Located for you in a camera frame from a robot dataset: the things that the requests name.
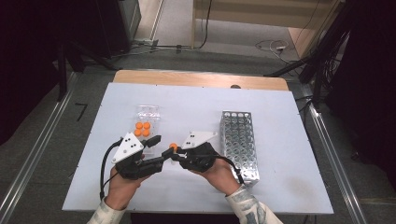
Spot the white floor cable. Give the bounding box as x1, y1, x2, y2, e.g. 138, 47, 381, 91
255, 39, 291, 64

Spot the black cabinet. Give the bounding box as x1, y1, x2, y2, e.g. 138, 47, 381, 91
94, 0, 133, 59

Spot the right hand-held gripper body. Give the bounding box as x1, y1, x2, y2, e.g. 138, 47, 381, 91
178, 131, 220, 173

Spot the white board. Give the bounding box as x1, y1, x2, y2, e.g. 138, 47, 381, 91
62, 82, 334, 215

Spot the metal tube rack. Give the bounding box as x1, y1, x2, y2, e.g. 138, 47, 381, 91
219, 110, 261, 188

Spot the grey metal cabinet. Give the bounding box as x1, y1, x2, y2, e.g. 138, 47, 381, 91
118, 0, 143, 45

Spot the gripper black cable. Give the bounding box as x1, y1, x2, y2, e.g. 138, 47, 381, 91
99, 139, 124, 201
214, 154, 246, 186

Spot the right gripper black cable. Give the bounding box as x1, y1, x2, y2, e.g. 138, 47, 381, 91
214, 154, 246, 186

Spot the beige wooden furniture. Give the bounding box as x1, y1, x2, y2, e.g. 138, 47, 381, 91
191, 0, 345, 60

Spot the clear plastic tube rack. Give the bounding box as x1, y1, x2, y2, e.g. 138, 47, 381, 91
134, 105, 162, 157

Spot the person's right hand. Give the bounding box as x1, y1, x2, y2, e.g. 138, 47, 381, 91
193, 154, 243, 197

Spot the grey power strip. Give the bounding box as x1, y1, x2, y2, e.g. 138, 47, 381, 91
133, 38, 161, 49

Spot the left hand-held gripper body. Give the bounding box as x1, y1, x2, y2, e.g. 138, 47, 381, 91
110, 132, 163, 181

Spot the black stand with cables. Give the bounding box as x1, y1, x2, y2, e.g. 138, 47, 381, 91
263, 0, 354, 108

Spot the black metal stand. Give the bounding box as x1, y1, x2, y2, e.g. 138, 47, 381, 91
55, 38, 123, 103

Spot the dark curtain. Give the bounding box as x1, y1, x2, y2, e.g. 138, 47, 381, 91
323, 0, 396, 175

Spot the metal floor rail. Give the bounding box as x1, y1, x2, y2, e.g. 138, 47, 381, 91
298, 83, 370, 224
0, 73, 78, 224

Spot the hanging black cable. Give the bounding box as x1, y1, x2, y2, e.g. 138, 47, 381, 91
198, 0, 213, 50

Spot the person's left hand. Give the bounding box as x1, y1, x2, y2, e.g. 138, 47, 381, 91
106, 164, 151, 211

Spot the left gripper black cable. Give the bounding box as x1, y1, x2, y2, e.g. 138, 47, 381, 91
99, 139, 124, 201

